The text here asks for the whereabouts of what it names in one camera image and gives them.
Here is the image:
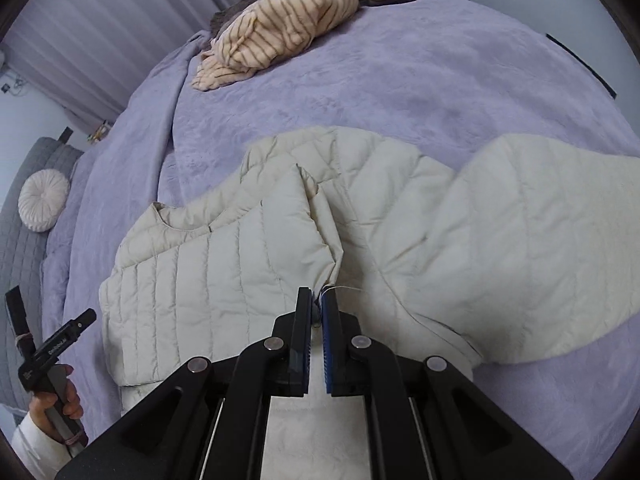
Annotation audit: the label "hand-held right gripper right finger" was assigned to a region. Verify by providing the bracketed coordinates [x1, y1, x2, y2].
[320, 290, 576, 480]

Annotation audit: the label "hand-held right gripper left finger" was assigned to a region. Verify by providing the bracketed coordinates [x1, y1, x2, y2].
[54, 287, 313, 480]

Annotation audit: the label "cream quilted puffer jacket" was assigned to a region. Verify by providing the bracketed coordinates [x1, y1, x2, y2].
[98, 126, 640, 480]

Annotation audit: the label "person's left forearm white sleeve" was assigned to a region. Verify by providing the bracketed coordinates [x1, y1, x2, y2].
[10, 412, 76, 479]

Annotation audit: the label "person's left hand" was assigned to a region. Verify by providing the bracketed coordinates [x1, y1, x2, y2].
[27, 365, 85, 444]

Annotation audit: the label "round white pleated cushion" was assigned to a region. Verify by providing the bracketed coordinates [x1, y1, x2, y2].
[18, 169, 71, 233]

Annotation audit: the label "small colourful trinkets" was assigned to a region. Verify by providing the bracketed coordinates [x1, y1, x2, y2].
[87, 120, 112, 145]

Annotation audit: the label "purple bed blanket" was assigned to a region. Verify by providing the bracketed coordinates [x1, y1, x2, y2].
[42, 0, 640, 480]

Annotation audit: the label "pale pleated curtain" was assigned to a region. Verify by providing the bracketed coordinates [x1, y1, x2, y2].
[0, 0, 311, 133]

